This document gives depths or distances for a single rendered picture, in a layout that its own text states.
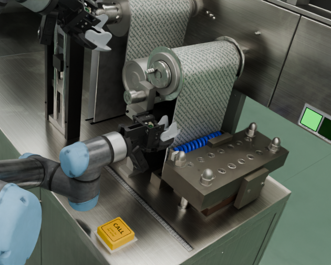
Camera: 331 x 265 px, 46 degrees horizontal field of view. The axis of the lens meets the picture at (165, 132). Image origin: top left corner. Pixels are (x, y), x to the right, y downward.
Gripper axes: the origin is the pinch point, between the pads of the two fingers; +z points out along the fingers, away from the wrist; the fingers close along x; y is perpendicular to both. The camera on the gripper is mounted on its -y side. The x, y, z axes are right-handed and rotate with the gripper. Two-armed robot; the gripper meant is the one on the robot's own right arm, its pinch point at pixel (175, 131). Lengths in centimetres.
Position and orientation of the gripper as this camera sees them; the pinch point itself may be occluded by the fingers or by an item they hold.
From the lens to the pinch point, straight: 113.0
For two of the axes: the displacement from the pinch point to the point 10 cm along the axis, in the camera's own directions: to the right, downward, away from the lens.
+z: 7.5, -2.6, 6.2
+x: -6.5, -5.0, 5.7
